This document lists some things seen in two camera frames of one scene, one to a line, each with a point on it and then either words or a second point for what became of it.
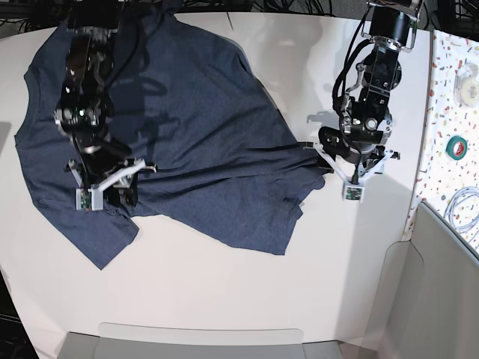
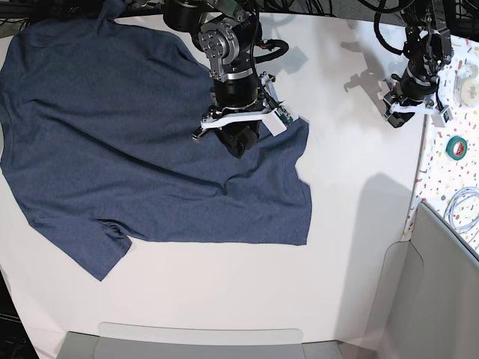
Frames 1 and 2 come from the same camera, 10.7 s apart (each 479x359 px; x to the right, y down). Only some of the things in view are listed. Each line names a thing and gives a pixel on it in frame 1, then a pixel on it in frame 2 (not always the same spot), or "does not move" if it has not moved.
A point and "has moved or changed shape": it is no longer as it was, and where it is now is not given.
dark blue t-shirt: (218, 157) has moved or changed shape
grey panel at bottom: (143, 341) does not move
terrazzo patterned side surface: (449, 180) does not move
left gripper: (110, 165) → (241, 101)
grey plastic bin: (429, 303) does not move
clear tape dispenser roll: (466, 85) does not move
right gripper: (353, 157) → (407, 97)
